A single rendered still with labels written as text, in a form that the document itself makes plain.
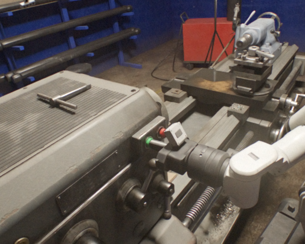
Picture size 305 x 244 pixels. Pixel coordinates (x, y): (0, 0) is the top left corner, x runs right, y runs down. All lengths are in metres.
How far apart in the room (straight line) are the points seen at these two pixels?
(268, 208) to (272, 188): 0.21
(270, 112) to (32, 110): 1.26
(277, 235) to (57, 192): 1.48
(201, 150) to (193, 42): 3.86
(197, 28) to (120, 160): 3.78
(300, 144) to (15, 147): 0.65
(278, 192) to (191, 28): 2.90
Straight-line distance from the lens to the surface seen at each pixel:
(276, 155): 0.59
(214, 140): 1.37
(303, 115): 0.72
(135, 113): 0.72
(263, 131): 1.63
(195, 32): 4.37
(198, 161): 0.60
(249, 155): 0.58
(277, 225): 1.89
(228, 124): 1.50
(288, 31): 5.56
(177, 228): 1.04
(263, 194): 2.30
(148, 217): 0.95
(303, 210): 1.52
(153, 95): 1.06
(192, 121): 1.75
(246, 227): 2.07
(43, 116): 0.75
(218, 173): 0.59
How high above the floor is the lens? 1.66
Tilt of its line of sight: 30 degrees down
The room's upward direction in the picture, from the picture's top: 7 degrees counter-clockwise
